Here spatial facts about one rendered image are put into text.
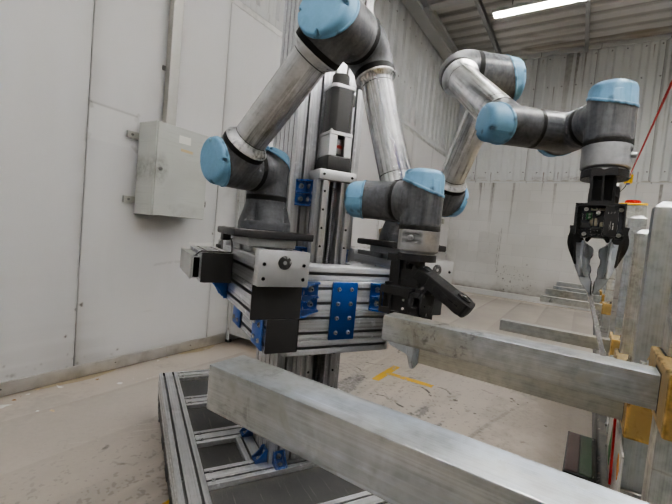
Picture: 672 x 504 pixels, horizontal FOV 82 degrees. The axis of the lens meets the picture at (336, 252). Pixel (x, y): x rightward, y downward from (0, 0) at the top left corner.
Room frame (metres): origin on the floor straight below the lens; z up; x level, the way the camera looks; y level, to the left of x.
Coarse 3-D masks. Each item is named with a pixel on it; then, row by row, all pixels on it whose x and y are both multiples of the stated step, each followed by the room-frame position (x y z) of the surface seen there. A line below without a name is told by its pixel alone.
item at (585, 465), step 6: (582, 438) 0.72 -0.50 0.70; (588, 438) 0.72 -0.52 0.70; (582, 444) 0.70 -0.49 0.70; (588, 444) 0.70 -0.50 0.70; (582, 450) 0.68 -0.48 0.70; (588, 450) 0.68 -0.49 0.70; (582, 456) 0.66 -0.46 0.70; (588, 456) 0.66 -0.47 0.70; (582, 462) 0.64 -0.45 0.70; (588, 462) 0.64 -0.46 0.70; (582, 468) 0.62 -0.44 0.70; (588, 468) 0.62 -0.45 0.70; (582, 474) 0.60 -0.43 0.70; (588, 474) 0.60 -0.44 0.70
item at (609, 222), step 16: (592, 176) 0.65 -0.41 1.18; (608, 176) 0.64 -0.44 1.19; (624, 176) 0.65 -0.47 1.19; (592, 192) 0.66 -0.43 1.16; (608, 192) 0.65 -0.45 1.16; (576, 208) 0.65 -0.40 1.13; (592, 208) 0.65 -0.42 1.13; (608, 208) 0.63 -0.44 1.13; (624, 208) 0.62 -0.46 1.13; (576, 224) 0.70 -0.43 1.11; (592, 224) 0.65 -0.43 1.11; (608, 224) 0.63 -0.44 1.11; (624, 224) 0.62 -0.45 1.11; (608, 240) 0.68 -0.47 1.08
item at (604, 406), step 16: (448, 368) 0.65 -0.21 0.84; (464, 368) 0.64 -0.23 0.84; (480, 368) 0.63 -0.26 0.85; (496, 384) 0.61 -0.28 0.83; (512, 384) 0.60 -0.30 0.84; (528, 384) 0.59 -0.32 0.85; (544, 384) 0.57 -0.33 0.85; (560, 400) 0.56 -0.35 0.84; (576, 400) 0.55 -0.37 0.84; (592, 400) 0.54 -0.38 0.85; (608, 400) 0.53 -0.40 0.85; (608, 416) 0.53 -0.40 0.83
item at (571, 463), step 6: (570, 432) 0.74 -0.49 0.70; (570, 438) 0.72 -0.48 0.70; (576, 438) 0.72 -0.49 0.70; (570, 444) 0.69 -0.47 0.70; (576, 444) 0.70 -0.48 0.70; (570, 450) 0.67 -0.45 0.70; (576, 450) 0.68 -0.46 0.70; (570, 456) 0.65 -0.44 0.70; (576, 456) 0.65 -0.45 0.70; (570, 462) 0.63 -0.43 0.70; (576, 462) 0.64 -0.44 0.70; (564, 468) 0.62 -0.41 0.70; (570, 468) 0.62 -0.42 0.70; (576, 468) 0.62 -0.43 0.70
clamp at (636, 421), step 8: (624, 408) 0.51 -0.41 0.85; (632, 408) 0.49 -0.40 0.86; (640, 408) 0.48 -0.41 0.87; (624, 416) 0.50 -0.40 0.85; (632, 416) 0.49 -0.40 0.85; (640, 416) 0.48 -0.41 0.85; (648, 416) 0.48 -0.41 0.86; (624, 424) 0.49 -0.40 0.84; (632, 424) 0.49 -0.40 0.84; (640, 424) 0.48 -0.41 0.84; (648, 424) 0.48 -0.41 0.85; (624, 432) 0.49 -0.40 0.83; (632, 432) 0.49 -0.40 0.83; (640, 432) 0.48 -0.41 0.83; (648, 432) 0.48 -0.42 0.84; (640, 440) 0.48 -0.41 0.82; (648, 440) 0.48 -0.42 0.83
